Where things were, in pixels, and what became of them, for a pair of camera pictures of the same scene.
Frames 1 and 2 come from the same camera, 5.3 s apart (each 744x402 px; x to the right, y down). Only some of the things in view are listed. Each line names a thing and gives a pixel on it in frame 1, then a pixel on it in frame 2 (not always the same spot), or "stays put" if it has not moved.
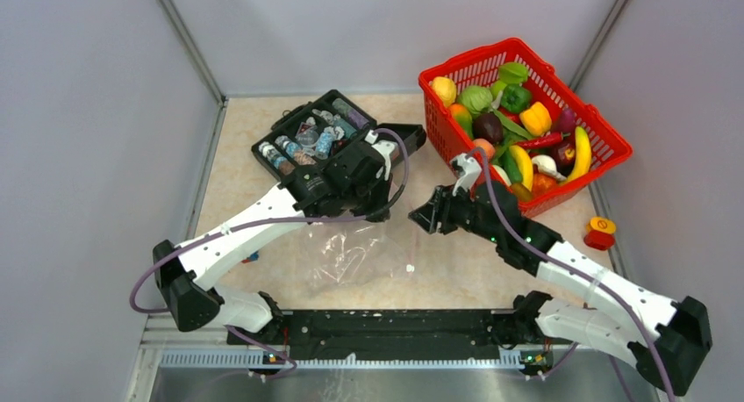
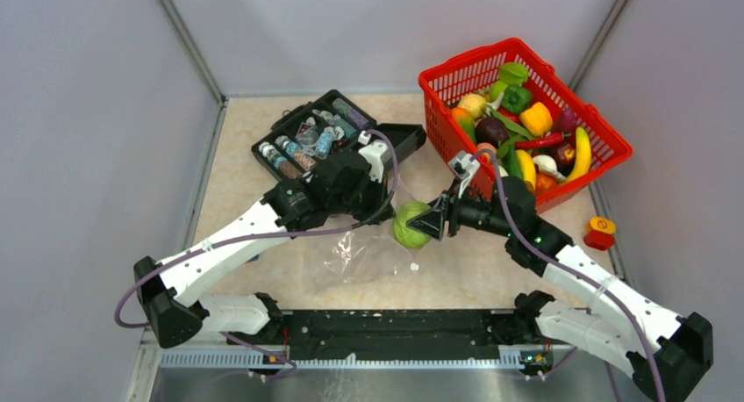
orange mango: (462, 117) stays put
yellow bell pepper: (537, 118) stays put
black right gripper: (439, 210) stays put
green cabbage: (477, 98) -> (405, 235)
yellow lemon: (446, 89) -> (473, 103)
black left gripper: (384, 186) stays put
